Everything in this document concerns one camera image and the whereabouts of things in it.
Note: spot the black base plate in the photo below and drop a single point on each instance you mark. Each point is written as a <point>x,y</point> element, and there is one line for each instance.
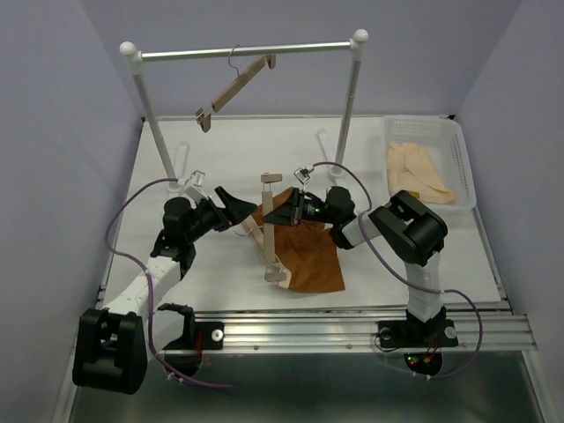
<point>185,353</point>
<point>421,349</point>

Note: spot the wooden clip hanger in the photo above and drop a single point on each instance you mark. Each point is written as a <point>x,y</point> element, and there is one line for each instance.
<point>269,224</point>
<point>243,77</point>

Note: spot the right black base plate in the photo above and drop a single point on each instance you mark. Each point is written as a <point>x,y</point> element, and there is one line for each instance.
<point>421,349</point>

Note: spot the white metal clothes rack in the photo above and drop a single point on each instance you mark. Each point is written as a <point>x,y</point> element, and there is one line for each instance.
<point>242,57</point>

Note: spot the aluminium mounting rail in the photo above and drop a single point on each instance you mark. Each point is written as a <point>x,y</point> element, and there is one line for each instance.
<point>352,331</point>

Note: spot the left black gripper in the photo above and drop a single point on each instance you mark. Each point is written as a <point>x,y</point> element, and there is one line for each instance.
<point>234,210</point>

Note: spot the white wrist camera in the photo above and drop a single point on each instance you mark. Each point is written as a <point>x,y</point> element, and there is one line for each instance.
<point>193,187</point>
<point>303,174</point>

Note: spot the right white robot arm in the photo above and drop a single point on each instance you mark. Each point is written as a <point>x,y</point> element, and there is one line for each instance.
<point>414,232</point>

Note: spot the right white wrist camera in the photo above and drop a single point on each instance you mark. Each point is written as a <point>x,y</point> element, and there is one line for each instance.
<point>303,174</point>

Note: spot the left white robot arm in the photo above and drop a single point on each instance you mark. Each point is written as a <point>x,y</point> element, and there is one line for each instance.
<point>115,342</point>

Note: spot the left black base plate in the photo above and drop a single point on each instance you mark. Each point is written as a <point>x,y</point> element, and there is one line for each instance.
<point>185,353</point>

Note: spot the brown underwear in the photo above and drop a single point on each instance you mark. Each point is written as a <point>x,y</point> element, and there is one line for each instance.
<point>306,260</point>

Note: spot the white plastic basket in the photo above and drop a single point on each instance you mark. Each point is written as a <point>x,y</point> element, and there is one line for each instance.
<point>443,140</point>

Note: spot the beige underwear in basket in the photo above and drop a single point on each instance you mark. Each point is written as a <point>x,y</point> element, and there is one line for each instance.
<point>409,168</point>

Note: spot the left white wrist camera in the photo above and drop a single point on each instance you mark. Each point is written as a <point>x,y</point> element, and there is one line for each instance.
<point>193,187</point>

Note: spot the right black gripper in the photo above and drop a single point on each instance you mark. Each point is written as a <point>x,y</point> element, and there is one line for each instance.
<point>291,211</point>

